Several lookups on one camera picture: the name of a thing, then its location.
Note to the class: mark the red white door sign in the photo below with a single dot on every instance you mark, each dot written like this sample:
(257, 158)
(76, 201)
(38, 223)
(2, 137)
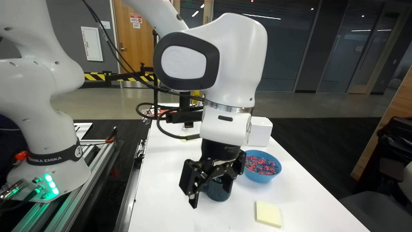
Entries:
(136, 21)

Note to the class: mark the white box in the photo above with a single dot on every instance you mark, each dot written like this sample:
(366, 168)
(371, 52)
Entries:
(260, 131)

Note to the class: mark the blue bowl colourful candies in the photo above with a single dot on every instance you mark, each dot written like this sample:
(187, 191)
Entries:
(262, 165)

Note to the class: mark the yellow black hazard barrier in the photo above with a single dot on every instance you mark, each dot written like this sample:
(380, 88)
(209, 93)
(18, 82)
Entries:
(98, 76)

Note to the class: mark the black chair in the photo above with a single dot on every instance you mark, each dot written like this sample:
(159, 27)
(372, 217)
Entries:
(397, 146)

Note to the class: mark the grey chair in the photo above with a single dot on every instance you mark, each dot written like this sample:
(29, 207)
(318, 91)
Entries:
(378, 210)

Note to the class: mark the white wall poster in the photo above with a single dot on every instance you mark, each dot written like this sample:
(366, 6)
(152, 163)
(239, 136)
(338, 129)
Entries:
(92, 43)

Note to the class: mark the black stereo camera bar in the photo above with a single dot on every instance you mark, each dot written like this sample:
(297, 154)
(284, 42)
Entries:
(175, 116)

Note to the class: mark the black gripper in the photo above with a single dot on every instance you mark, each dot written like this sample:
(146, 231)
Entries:
(221, 152)

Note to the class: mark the black table edge frame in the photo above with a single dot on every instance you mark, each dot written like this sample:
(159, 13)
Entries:
(129, 194)

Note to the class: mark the wooden side panel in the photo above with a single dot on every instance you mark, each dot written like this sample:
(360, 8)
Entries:
(400, 107)

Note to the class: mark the wooden door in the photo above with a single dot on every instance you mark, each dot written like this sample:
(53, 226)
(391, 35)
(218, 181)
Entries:
(137, 47)

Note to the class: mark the wooden pillar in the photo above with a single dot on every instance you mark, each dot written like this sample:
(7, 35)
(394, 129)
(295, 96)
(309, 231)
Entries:
(208, 11)

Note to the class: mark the yellow sticky note pad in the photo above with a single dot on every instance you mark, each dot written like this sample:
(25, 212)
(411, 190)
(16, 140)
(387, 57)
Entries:
(268, 213)

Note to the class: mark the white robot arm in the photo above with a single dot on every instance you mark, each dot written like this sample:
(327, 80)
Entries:
(232, 52)

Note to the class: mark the black camera stand post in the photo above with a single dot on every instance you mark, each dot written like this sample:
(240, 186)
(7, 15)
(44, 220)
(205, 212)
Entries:
(185, 101)

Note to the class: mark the dark teal mug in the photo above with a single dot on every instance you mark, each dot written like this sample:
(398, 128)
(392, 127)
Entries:
(219, 191)

